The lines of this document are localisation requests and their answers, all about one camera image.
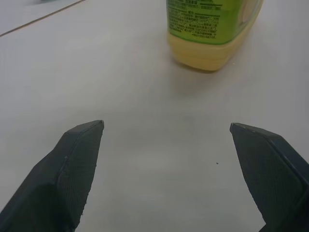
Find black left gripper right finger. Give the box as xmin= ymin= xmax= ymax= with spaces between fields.
xmin=229 ymin=122 xmax=309 ymax=232

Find green-labelled yellow drink bottle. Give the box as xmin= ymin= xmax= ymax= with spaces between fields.
xmin=165 ymin=0 xmax=265 ymax=72

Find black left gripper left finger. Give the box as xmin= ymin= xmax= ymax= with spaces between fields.
xmin=0 ymin=119 xmax=105 ymax=232

